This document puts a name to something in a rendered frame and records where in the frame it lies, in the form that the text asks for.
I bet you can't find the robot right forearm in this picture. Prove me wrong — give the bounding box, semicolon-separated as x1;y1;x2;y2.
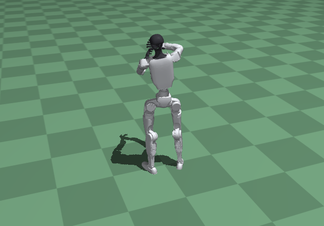
162;43;181;51

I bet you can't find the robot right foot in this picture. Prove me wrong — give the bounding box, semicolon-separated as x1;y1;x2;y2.
176;159;184;170

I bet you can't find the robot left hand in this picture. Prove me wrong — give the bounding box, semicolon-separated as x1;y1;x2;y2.
145;48;152;59

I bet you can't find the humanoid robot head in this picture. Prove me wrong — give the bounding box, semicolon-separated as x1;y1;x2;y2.
150;34;167;60

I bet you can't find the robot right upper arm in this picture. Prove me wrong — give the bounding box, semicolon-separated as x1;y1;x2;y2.
170;47;183;62

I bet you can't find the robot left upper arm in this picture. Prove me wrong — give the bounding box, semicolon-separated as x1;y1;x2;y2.
137;59;149;75

